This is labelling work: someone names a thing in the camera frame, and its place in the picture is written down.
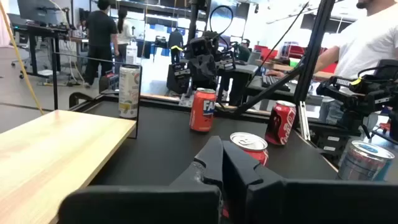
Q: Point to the black Trossen-labelled robot arm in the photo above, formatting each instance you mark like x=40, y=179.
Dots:
x=367, y=93

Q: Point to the black standing desk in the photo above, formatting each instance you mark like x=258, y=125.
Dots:
x=46, y=28

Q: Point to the white Celsius drink can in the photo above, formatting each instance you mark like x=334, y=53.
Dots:
x=128, y=90

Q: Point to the red Coca-Cola can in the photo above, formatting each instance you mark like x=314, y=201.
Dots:
x=280, y=124

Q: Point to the blue silver energy drink can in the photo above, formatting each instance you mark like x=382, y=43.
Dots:
x=363, y=165

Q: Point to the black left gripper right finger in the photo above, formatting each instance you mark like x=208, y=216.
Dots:
x=242, y=186

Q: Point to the grey desk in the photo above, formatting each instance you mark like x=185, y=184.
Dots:
x=253, y=85

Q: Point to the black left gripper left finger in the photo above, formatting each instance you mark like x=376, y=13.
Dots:
x=208, y=168

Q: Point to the black aluminium table frame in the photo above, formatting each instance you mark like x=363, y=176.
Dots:
x=312, y=56

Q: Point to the silver metal bracket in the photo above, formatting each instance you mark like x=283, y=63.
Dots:
x=304, y=123

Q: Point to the black keyboard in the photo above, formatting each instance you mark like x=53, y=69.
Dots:
x=270, y=81

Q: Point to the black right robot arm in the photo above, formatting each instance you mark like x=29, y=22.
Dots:
x=202, y=46

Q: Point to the red storage bin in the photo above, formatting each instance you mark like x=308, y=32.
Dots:
x=295, y=51
x=267, y=53

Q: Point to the computer monitor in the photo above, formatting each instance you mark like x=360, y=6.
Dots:
x=40, y=11

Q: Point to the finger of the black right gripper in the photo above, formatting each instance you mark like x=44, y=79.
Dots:
x=210, y=71
x=196, y=73

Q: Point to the wooden shelf with black frame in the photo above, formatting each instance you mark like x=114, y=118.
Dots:
x=46, y=155

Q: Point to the black equipment box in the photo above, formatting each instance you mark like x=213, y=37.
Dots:
x=329, y=133

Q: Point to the person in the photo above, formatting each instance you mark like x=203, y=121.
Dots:
x=99, y=31
x=367, y=46
x=175, y=39
x=124, y=34
x=244, y=53

